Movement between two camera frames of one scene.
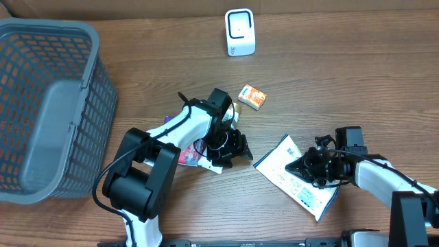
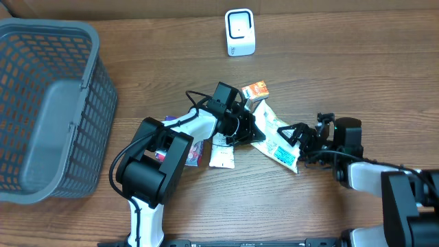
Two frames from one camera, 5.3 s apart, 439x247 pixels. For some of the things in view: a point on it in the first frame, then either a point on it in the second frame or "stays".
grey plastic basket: x=58 y=106 stays
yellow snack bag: x=315 y=201 -> x=274 y=145
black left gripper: x=239 y=146 -> x=252 y=130
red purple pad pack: x=191 y=154 stays
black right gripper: x=304 y=167 -> x=300 y=130
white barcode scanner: x=240 y=32 stays
